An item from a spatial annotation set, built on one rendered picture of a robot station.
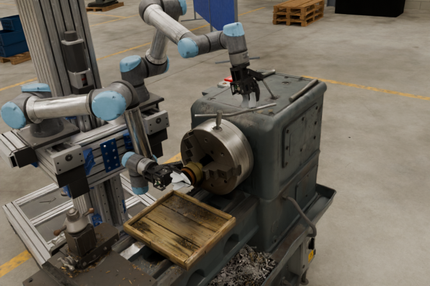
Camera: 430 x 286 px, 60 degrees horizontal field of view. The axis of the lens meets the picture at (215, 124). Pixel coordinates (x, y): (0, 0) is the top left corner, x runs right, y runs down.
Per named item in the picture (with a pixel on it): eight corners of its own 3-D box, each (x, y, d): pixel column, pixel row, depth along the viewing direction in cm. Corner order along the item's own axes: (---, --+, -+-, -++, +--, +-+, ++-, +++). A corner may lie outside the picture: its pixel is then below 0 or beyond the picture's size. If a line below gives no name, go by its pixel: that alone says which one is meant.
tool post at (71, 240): (87, 236, 131) (81, 214, 127) (100, 245, 127) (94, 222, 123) (68, 249, 126) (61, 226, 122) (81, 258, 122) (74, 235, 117)
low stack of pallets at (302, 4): (293, 15, 991) (294, -3, 972) (324, 16, 945) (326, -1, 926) (270, 24, 902) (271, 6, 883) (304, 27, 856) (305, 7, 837)
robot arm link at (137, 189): (153, 182, 175) (150, 162, 170) (146, 197, 165) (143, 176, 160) (137, 182, 176) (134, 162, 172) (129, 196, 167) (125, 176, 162)
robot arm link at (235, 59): (236, 50, 149) (253, 48, 144) (238, 62, 151) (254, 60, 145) (224, 55, 144) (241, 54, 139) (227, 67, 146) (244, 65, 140)
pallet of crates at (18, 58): (41, 45, 838) (32, 9, 803) (65, 48, 800) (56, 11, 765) (-10, 61, 747) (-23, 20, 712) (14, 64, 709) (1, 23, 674)
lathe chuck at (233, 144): (191, 164, 181) (196, 109, 164) (243, 197, 166) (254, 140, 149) (178, 173, 175) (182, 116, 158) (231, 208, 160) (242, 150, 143)
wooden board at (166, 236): (174, 194, 175) (173, 187, 174) (236, 224, 155) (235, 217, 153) (123, 231, 155) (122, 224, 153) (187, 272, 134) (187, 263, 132)
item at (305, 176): (254, 230, 273) (253, 125, 235) (315, 260, 246) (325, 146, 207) (201, 286, 232) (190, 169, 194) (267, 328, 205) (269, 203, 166)
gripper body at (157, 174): (163, 192, 148) (143, 182, 155) (178, 182, 154) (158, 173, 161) (160, 176, 145) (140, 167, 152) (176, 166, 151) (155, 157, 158)
